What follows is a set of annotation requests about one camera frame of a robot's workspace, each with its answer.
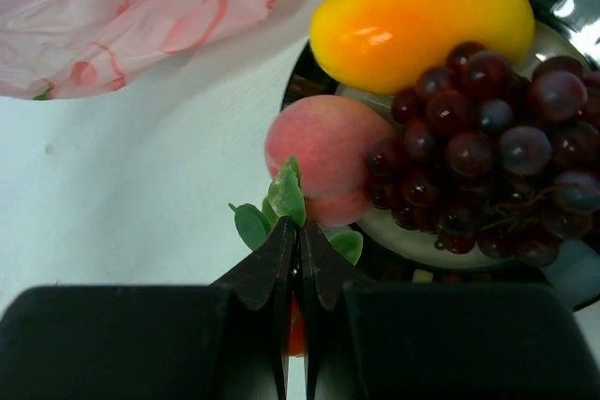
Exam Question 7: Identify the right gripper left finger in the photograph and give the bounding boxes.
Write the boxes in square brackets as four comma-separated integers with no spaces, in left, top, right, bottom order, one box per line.
[1,218,295,399]

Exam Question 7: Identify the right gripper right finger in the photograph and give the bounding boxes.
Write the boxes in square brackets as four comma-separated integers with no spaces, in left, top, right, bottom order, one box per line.
[298,222,599,399]

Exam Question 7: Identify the red fake fruit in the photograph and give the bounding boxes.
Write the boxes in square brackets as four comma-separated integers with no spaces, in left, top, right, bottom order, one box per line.
[228,154,365,358]

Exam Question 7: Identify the pink fake peach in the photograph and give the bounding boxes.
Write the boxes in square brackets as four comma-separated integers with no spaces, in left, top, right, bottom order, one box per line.
[264,95,396,228]

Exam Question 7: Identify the dark red fake grapes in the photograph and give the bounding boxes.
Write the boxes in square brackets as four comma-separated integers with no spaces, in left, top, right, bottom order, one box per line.
[359,41,599,268]

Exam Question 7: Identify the orange fake fruit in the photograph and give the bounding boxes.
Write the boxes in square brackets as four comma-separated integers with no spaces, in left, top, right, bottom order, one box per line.
[309,0,535,96]

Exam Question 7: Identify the pink plastic bag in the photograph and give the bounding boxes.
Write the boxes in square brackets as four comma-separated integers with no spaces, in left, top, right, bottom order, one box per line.
[1,0,308,100]

